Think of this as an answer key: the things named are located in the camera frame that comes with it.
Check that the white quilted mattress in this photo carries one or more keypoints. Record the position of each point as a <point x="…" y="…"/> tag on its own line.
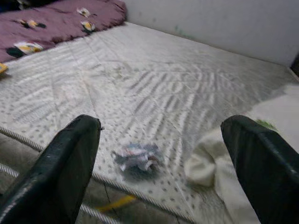
<point x="140" y="70"/>

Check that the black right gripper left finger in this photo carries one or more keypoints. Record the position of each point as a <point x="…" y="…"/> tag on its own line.
<point x="58" y="177"/>

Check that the purple cartoon print blanket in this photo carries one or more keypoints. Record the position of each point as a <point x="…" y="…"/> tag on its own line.
<point x="46" y="30"/>

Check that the white pillow with green tree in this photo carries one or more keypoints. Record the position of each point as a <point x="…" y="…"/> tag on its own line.
<point x="205" y="163"/>

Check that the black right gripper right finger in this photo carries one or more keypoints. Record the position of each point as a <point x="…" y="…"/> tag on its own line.
<point x="268" y="177"/>

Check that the paper wad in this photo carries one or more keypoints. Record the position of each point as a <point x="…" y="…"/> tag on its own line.
<point x="137" y="158"/>

